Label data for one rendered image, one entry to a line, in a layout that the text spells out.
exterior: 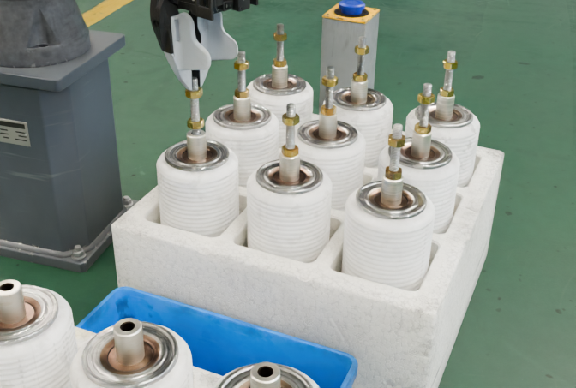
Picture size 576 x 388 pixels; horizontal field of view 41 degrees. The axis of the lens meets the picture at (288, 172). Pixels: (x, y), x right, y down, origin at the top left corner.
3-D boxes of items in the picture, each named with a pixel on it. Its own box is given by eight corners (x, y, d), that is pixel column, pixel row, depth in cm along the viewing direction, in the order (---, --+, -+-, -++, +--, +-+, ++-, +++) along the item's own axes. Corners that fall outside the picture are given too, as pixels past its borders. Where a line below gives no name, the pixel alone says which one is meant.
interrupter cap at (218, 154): (151, 163, 90) (151, 158, 90) (190, 138, 96) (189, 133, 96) (205, 180, 87) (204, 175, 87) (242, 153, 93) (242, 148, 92)
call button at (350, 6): (334, 16, 119) (335, 3, 118) (343, 9, 122) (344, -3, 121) (359, 20, 117) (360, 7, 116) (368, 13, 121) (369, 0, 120)
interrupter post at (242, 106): (255, 119, 101) (255, 95, 99) (242, 125, 99) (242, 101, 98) (242, 113, 102) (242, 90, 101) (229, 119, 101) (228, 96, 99)
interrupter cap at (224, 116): (283, 118, 101) (283, 114, 101) (243, 138, 96) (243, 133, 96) (242, 102, 106) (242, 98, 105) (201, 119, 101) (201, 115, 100)
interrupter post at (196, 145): (183, 159, 91) (181, 134, 89) (195, 152, 93) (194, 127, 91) (199, 164, 90) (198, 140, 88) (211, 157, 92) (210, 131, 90)
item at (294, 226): (237, 322, 93) (235, 192, 84) (260, 275, 101) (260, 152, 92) (316, 337, 91) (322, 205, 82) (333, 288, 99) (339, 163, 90)
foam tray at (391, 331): (123, 341, 100) (109, 223, 91) (255, 199, 131) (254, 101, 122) (418, 440, 87) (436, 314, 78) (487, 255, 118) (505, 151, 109)
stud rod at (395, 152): (398, 188, 83) (405, 124, 79) (393, 193, 82) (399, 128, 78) (390, 186, 83) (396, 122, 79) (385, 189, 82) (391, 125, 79)
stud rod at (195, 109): (194, 136, 91) (190, 75, 87) (201, 137, 90) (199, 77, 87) (190, 140, 90) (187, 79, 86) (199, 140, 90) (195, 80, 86)
